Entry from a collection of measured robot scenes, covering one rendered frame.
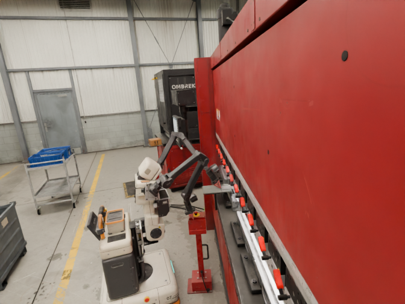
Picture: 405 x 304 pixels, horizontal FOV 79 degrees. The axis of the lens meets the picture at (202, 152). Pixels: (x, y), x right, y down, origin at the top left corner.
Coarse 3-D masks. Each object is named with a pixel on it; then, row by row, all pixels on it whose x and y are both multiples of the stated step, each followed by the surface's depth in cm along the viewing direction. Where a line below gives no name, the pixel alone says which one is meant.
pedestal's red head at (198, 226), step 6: (204, 210) 231; (198, 216) 233; (204, 216) 221; (192, 222) 222; (198, 222) 222; (204, 222) 222; (192, 228) 223; (198, 228) 223; (204, 228) 223; (192, 234) 225
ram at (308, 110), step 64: (320, 0) 51; (384, 0) 35; (256, 64) 103; (320, 64) 53; (384, 64) 36; (256, 128) 111; (320, 128) 55; (384, 128) 37; (256, 192) 121; (320, 192) 58; (384, 192) 38; (320, 256) 60; (384, 256) 39
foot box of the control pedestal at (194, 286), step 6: (192, 270) 256; (198, 270) 256; (204, 270) 255; (210, 270) 254; (192, 276) 248; (210, 276) 246; (192, 282) 240; (198, 282) 240; (204, 282) 240; (210, 282) 240; (192, 288) 242; (198, 288) 242; (204, 288) 242; (210, 288) 242
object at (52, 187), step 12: (72, 156) 480; (36, 168) 408; (48, 168) 414; (48, 180) 498; (60, 180) 498; (72, 180) 493; (36, 192) 434; (48, 192) 439; (60, 192) 428; (36, 204) 421; (72, 204) 442
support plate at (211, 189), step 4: (224, 184) 248; (204, 188) 241; (208, 188) 240; (212, 188) 239; (216, 188) 239; (220, 188) 238; (204, 192) 231; (208, 192) 231; (212, 192) 230; (216, 192) 230; (220, 192) 231
